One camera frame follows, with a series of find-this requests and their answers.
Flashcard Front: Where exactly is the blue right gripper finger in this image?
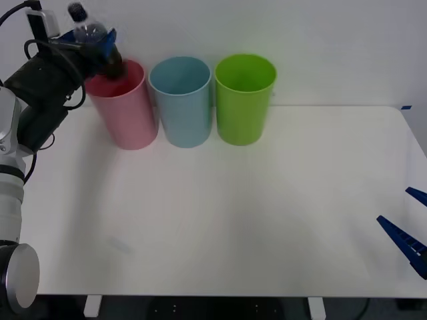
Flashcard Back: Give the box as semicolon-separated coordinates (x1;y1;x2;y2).
405;187;427;207
376;215;427;280

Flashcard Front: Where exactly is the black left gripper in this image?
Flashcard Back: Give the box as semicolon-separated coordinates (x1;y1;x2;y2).
4;28;119;108

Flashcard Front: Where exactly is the small dark plastic bottle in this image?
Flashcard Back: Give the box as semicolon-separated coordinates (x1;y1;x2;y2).
67;2;128;81

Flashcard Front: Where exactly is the pink plastic waste bin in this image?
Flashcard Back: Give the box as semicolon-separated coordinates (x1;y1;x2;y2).
85;59;159;151

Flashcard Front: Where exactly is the white table leg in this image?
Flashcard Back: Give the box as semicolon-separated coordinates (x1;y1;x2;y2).
307;296;325;320
83;295;103;318

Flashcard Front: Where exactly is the pale blue plastic waste bin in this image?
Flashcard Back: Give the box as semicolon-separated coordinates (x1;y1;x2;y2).
148;55;214;149

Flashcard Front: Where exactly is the green plastic waste bin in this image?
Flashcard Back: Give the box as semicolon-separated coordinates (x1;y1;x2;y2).
213;53;278;147

